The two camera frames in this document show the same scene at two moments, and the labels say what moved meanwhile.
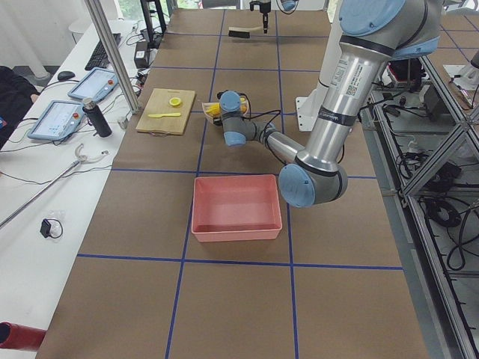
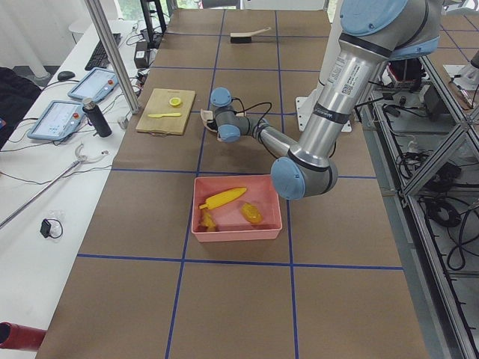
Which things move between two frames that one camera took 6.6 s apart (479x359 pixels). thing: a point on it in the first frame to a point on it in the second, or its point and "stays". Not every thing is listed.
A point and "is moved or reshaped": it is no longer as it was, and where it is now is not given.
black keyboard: (98, 59) stays
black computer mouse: (65, 75) stays
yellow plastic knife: (168, 114) stays
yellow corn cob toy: (214, 109) is moved or reshaped
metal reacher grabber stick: (81, 158) stays
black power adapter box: (141, 55) stays
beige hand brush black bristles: (243, 33) is moved or reshaped
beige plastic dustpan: (210, 118) to (212, 124)
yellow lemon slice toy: (174, 101) stays
